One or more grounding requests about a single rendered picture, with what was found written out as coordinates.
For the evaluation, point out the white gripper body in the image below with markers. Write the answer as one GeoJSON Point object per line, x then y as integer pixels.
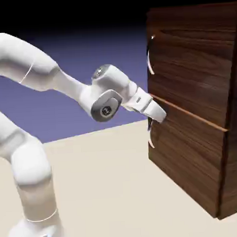
{"type": "Point", "coordinates": [155, 110]}

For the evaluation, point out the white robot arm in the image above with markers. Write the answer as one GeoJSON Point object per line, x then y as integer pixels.
{"type": "Point", "coordinates": [34, 70]}

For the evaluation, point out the dark wood cabinet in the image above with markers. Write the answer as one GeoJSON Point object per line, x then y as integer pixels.
{"type": "Point", "coordinates": [198, 105]}

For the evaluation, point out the dark wood cabinet door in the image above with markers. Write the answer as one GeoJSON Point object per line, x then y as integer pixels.
{"type": "Point", "coordinates": [188, 70]}
{"type": "Point", "coordinates": [188, 161]}

